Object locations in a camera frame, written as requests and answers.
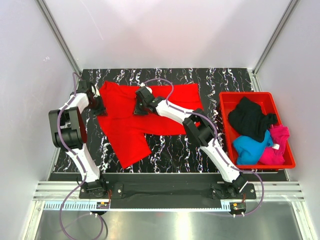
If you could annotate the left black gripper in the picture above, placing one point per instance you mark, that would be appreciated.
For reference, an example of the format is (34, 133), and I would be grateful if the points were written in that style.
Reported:
(101, 110)

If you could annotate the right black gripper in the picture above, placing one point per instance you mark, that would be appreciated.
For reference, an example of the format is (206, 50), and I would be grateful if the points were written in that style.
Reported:
(136, 111)

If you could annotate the red t shirt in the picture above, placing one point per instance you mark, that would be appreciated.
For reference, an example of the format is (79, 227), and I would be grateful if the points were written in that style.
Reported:
(125, 130)

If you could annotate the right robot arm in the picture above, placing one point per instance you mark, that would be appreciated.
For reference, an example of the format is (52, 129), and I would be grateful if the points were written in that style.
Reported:
(199, 130)

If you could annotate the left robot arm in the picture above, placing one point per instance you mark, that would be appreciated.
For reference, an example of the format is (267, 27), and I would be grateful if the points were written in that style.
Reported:
(68, 130)

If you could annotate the left yellow connector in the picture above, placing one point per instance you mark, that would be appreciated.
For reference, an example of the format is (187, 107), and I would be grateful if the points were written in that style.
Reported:
(103, 205)

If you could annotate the black t shirt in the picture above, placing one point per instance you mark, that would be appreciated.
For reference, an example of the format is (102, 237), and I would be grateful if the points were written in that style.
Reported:
(248, 120)

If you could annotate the blue t shirt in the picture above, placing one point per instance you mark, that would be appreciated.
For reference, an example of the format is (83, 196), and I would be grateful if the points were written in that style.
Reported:
(249, 150)

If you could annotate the pink t shirt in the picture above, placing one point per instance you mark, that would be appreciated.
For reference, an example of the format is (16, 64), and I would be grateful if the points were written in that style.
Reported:
(274, 154)

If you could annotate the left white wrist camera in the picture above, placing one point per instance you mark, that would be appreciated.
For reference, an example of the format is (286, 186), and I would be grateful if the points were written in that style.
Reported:
(95, 91)

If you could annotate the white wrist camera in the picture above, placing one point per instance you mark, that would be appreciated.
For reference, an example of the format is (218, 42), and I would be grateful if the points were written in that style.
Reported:
(95, 91)
(144, 85)

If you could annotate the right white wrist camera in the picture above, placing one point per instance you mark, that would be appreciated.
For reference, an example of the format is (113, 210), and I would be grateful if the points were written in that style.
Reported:
(144, 85)

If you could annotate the aluminium rail with cable duct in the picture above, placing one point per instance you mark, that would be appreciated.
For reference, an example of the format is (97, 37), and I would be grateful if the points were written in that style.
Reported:
(65, 195)

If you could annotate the left aluminium frame post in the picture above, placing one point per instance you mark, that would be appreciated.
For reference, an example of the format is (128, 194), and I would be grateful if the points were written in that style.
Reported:
(43, 7)

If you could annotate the aluminium frame post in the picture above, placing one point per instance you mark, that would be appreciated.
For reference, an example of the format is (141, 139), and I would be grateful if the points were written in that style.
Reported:
(276, 34)
(43, 7)

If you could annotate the right aluminium frame post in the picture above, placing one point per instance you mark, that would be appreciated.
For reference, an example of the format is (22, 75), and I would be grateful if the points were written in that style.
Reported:
(276, 34)

